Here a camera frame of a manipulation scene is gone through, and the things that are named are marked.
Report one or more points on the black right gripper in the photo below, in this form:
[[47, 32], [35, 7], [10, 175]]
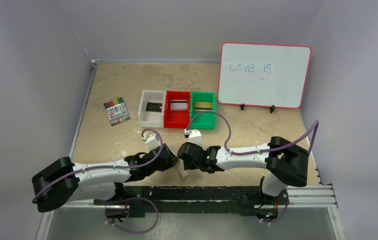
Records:
[[185, 155]]

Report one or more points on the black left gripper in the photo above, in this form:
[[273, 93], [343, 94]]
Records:
[[168, 157]]

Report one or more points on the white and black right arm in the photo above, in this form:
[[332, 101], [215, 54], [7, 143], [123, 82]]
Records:
[[286, 162]]

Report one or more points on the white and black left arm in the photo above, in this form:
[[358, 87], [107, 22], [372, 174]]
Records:
[[64, 181]]

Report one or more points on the gold card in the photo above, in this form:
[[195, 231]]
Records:
[[203, 106]]

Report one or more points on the black card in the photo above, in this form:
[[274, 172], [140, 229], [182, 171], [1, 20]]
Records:
[[154, 107]]

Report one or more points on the white card with stripe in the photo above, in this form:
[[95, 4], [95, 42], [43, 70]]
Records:
[[178, 105]]

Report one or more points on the white plastic bin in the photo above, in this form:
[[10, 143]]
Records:
[[148, 119]]

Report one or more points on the red plastic bin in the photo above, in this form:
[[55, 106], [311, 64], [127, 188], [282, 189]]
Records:
[[176, 119]]

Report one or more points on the green plastic bin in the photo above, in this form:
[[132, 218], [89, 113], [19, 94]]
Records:
[[207, 120]]

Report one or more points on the pack of coloured markers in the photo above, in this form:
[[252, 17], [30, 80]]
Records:
[[116, 111]]

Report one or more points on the black right whiteboard foot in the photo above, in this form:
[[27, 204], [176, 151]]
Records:
[[272, 109]]

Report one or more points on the pink framed whiteboard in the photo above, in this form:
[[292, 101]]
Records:
[[263, 75]]

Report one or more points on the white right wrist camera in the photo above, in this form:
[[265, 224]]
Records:
[[193, 136]]

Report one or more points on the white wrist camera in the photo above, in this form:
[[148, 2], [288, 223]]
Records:
[[193, 136], [151, 139]]

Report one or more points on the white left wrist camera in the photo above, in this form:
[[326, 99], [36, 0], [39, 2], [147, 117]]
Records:
[[151, 139]]

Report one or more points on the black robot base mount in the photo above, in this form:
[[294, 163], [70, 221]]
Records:
[[246, 201]]

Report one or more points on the aluminium frame rail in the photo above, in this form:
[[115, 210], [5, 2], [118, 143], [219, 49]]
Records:
[[319, 196]]

